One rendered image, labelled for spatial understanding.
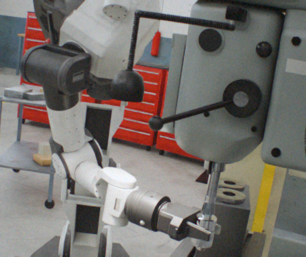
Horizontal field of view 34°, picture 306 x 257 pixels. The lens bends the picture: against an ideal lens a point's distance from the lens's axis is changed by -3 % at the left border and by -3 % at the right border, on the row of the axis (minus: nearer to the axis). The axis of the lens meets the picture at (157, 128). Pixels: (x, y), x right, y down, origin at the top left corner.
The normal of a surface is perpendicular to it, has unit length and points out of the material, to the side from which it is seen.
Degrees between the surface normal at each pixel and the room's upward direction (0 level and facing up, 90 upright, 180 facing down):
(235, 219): 90
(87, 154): 65
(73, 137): 106
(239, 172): 90
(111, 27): 58
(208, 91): 90
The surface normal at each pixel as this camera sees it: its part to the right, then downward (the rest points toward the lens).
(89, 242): 0.15, -0.76
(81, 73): 0.87, 0.29
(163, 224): -0.53, 0.11
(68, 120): 0.55, 0.51
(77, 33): -0.28, 0.25
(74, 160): 0.36, -0.19
